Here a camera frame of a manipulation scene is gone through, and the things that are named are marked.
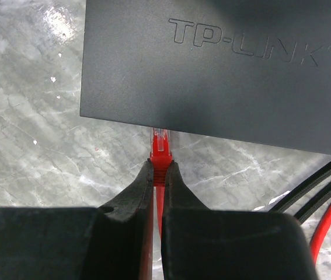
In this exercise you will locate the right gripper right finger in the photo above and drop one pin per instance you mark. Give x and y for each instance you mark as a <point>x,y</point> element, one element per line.
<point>200,243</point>

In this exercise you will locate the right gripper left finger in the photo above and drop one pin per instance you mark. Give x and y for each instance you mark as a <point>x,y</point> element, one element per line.
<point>112,241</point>

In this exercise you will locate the black network switch box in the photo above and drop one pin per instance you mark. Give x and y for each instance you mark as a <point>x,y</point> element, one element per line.
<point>254,71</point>

